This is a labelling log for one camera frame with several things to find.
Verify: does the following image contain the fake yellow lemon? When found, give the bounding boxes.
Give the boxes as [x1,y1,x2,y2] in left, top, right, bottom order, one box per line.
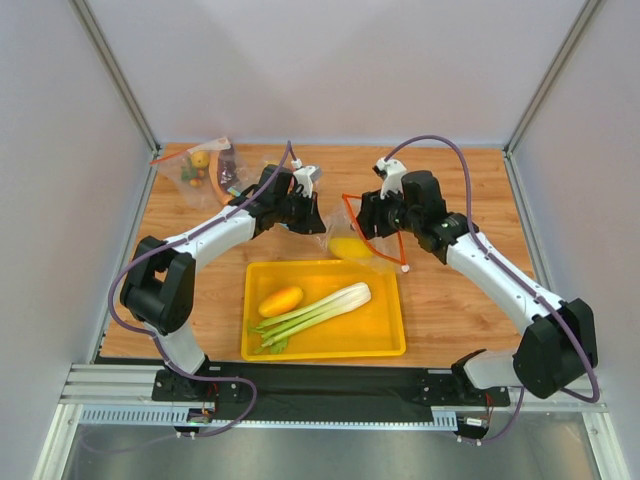
[328,237,373,261]

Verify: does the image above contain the red-zip clear bag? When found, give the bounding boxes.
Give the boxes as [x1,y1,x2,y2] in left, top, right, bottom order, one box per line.
[151,137,251,210]
[320,194,411,274]

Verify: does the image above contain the fake orange-yellow mango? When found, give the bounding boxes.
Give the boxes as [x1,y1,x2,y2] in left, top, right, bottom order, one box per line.
[258,286,304,318]

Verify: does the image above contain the fake green celery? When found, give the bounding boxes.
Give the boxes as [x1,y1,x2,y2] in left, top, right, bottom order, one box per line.
[249,282,372,354]

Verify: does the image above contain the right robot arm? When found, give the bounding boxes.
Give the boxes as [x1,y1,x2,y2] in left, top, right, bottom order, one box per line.
[356,167,598,399]

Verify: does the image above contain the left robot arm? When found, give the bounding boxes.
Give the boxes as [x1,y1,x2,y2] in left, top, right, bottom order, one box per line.
[120,161,326,383]

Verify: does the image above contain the blue-zip clear bag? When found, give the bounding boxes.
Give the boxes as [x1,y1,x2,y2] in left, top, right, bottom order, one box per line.
[224,157,291,231]

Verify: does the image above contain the fake purple sweet potato slice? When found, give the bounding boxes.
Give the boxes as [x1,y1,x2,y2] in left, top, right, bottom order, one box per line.
[209,146,240,206]

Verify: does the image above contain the fake small cherry tomatoes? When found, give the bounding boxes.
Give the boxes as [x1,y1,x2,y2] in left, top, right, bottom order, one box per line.
[181,163,207,188]

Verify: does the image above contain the yellow plastic tray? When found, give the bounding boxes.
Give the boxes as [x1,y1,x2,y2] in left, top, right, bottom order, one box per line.
[241,260,406,362]

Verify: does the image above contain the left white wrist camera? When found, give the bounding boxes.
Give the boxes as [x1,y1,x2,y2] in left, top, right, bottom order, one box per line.
[291,159,323,198]

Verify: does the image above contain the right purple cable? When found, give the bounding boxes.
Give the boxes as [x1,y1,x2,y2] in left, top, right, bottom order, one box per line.
[382,133,601,446]

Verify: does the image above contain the purple cable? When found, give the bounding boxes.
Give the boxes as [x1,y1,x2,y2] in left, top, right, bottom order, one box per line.
[382,133,601,446]
[107,139,304,454]

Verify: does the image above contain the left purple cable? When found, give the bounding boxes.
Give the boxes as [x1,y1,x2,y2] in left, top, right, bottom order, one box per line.
[107,139,304,454]

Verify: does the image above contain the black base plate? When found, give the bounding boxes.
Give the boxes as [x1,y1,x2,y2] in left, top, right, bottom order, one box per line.
[151,361,510,422]

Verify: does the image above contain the aluminium frame rail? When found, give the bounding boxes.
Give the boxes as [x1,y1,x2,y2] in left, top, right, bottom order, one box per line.
[35,359,629,479]

